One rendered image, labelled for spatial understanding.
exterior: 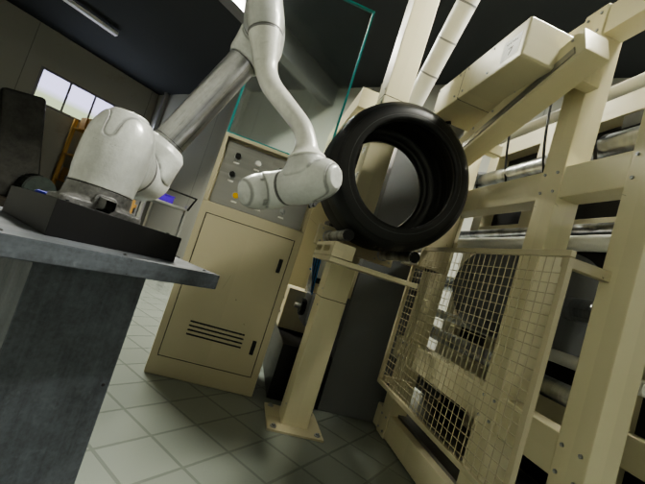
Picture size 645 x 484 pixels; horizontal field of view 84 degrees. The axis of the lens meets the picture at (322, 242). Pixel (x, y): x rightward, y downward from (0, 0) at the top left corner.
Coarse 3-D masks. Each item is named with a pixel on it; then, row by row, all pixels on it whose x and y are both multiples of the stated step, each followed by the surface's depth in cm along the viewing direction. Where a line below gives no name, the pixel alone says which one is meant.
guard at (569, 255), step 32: (448, 256) 153; (416, 352) 153; (512, 352) 104; (544, 352) 93; (384, 384) 170; (448, 384) 126; (480, 384) 112; (512, 384) 101; (416, 416) 139; (512, 416) 97; (448, 448) 116; (480, 448) 104; (512, 448) 94; (480, 480) 102; (512, 480) 91
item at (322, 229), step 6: (318, 228) 169; (324, 228) 168; (330, 228) 169; (318, 234) 168; (318, 240) 168; (324, 240) 168; (354, 246) 171; (360, 252) 172; (366, 252) 172; (372, 252) 173; (378, 252) 173; (366, 258) 172; (372, 258) 173; (378, 258) 173; (384, 264) 174; (390, 264) 175
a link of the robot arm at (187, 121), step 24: (240, 48) 116; (216, 72) 116; (240, 72) 118; (192, 96) 114; (216, 96) 115; (168, 120) 112; (192, 120) 113; (168, 144) 110; (168, 168) 111; (144, 192) 107
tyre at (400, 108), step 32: (352, 128) 135; (384, 128) 164; (416, 128) 159; (448, 128) 142; (352, 160) 133; (416, 160) 169; (448, 160) 157; (352, 192) 133; (448, 192) 160; (352, 224) 136; (384, 224) 135; (416, 224) 168; (448, 224) 142
